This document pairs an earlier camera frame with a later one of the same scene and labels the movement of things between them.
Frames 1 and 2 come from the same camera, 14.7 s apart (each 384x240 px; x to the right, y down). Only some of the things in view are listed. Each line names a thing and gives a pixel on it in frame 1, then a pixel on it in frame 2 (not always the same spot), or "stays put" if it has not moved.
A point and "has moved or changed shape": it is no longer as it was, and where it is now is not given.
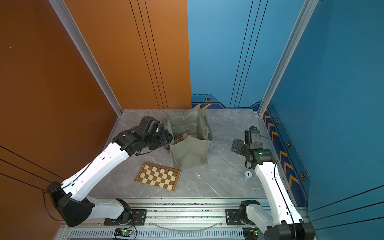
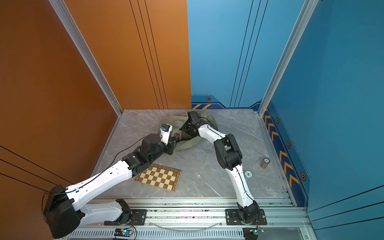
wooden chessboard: x=159 y=176 stays put
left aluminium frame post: x=74 y=32 stays put
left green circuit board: x=124 y=232 stays put
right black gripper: x=240 y=144 -> x=184 y=128
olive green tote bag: x=190 y=130 has moved or changed shape
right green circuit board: x=250 y=233 stays put
